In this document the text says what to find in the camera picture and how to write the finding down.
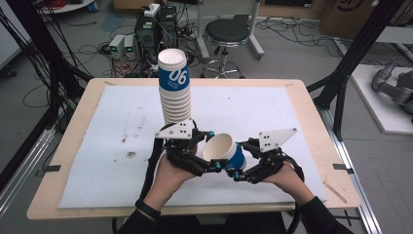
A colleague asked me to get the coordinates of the black metal frame stand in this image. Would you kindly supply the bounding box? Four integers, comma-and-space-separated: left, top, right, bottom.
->
306, 0, 413, 141

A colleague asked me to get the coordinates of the black computer tower green label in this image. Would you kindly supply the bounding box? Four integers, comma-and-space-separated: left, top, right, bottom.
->
133, 15, 161, 64

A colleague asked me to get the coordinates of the aluminium rail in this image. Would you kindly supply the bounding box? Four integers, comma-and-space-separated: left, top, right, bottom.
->
0, 128, 56, 216
316, 106, 385, 234

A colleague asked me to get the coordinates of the white paper cup blue label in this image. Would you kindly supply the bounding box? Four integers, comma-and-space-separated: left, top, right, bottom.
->
202, 133, 247, 172

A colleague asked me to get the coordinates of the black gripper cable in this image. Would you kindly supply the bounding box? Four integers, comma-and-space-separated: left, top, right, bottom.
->
138, 137, 168, 203
282, 155, 307, 234

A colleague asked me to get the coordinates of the white power strip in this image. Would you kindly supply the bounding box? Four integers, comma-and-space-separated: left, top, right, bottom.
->
143, 3, 162, 19

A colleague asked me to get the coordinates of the stack of white paper cups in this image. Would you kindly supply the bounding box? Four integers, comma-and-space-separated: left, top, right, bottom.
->
157, 48, 194, 127

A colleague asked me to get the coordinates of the large cardboard box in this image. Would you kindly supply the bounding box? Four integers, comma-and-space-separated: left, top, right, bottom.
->
319, 0, 383, 41

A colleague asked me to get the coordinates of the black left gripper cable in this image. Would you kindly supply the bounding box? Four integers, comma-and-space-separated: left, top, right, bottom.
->
138, 137, 168, 203

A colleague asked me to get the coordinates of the black tape piece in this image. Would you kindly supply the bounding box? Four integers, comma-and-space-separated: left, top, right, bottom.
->
34, 164, 62, 178
332, 163, 356, 176

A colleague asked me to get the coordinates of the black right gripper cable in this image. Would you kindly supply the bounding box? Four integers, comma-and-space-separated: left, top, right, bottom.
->
282, 155, 307, 234

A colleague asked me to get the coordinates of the white platform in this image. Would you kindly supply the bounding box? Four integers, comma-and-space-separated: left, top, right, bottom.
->
350, 62, 413, 137

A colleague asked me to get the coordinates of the white bench power supply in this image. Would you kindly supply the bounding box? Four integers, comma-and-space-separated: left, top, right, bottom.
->
108, 33, 127, 60
123, 34, 137, 60

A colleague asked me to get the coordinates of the person's right hand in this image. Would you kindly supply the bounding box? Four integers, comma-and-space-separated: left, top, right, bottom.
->
262, 161, 316, 208

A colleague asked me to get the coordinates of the person's left hand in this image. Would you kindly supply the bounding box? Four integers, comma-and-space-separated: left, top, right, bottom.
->
141, 155, 200, 213

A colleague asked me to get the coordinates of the thin wooden strip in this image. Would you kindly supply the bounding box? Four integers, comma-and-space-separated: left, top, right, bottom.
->
322, 180, 349, 205

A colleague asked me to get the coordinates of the bundle of black cables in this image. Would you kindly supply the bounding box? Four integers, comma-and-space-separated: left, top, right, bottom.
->
0, 0, 94, 109

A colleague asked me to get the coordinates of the white foam mat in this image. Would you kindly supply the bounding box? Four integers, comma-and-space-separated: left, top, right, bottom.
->
57, 85, 328, 210

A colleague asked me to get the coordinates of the white metal stand frame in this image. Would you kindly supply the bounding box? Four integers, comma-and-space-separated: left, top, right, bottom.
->
194, 0, 266, 63

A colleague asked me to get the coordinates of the black round stool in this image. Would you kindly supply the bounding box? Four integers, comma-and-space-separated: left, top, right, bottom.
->
201, 19, 251, 80

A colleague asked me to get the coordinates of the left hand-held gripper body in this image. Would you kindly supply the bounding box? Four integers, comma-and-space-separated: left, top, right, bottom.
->
155, 118, 209, 177

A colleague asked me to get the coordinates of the round white table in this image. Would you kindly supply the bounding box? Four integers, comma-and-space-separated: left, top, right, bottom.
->
38, 0, 95, 15

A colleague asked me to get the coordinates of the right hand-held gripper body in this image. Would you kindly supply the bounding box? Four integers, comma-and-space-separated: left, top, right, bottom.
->
243, 127, 298, 185

